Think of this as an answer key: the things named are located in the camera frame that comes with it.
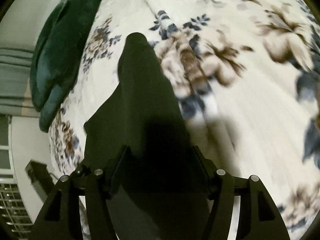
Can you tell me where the grey-green curtain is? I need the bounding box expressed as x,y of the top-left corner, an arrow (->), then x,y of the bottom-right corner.
0,47 -> 40,118

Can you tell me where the black striped sweater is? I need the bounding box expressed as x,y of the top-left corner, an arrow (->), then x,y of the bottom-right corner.
84,33 -> 209,239

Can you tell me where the dark green folded blanket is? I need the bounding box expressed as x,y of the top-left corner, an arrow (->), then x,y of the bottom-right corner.
30,0 -> 101,133

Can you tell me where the floral bed cover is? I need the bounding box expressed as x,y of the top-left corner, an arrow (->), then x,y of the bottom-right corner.
49,0 -> 319,239

